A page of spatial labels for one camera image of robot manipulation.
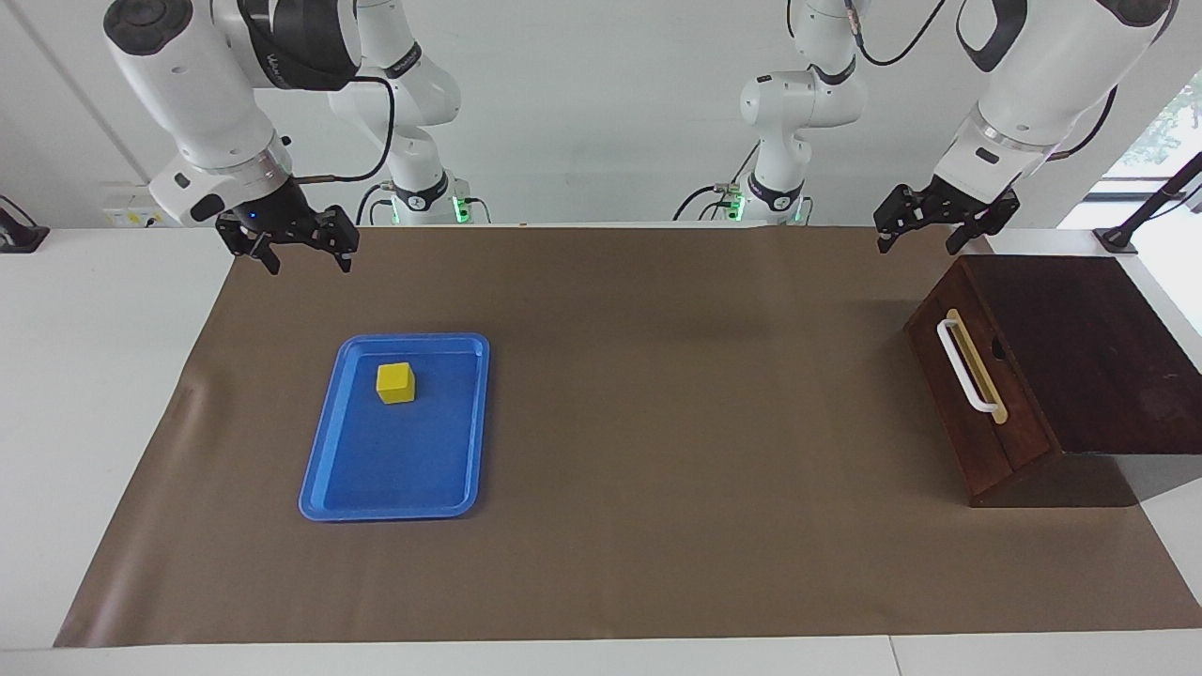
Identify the dark wooden drawer cabinet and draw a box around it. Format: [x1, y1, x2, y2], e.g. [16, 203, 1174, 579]
[903, 253, 1202, 509]

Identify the bright window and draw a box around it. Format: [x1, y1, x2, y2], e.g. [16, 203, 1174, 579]
[1056, 70, 1202, 231]

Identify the blue plastic tray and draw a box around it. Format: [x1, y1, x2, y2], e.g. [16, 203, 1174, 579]
[299, 332, 491, 523]

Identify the left arm base cable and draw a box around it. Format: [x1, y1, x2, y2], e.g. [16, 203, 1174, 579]
[672, 141, 762, 223]

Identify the small black clamp mount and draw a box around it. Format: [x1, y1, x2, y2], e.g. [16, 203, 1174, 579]
[0, 194, 50, 254]

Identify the brown table mat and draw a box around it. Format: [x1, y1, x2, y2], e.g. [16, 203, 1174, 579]
[54, 223, 1202, 649]

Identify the wooden drawer with white handle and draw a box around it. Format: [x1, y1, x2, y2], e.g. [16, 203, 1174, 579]
[904, 270, 1055, 499]

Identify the yellow cube block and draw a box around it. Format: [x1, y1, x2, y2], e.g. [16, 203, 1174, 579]
[377, 361, 417, 406]

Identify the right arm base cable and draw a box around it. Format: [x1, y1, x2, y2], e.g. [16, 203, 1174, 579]
[355, 181, 400, 226]

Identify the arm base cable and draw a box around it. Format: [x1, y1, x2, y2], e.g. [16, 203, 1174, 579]
[672, 141, 762, 223]
[355, 181, 400, 226]

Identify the white wall power strip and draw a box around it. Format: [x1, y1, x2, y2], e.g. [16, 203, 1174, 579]
[103, 183, 194, 229]

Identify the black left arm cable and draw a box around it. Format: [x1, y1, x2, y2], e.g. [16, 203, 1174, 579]
[842, 0, 1120, 162]

